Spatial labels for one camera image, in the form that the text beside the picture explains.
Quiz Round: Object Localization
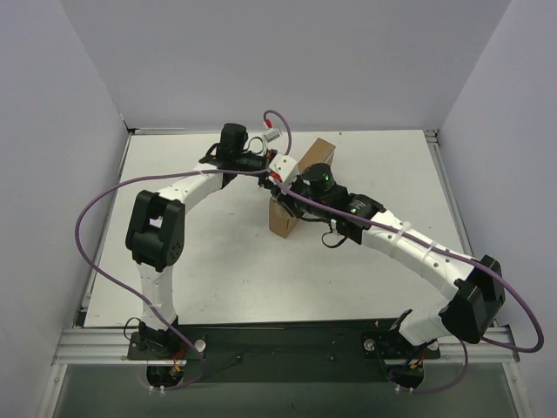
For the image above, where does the brown cardboard express box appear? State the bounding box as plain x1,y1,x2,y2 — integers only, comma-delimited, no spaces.
268,138,336,239

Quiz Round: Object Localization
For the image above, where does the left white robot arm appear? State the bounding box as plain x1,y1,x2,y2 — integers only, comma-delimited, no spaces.
125,123,277,359

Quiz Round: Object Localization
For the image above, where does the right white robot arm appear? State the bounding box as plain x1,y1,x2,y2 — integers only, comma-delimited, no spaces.
259,163,505,347

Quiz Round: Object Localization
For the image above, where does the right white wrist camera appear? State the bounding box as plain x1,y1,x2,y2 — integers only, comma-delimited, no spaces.
268,153,299,188

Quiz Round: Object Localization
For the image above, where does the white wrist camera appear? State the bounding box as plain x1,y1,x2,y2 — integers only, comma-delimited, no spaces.
268,153,299,188
262,128,282,143

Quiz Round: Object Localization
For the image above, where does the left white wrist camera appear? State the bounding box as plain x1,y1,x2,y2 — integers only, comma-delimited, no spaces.
262,128,282,143

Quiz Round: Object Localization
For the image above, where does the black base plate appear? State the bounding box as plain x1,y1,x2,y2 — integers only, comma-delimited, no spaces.
127,319,440,387

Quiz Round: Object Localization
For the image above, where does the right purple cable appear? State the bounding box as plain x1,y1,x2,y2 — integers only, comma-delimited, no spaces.
280,186,545,395

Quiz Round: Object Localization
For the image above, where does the aluminium front rail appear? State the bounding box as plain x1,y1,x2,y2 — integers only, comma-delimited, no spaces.
52,328,520,366

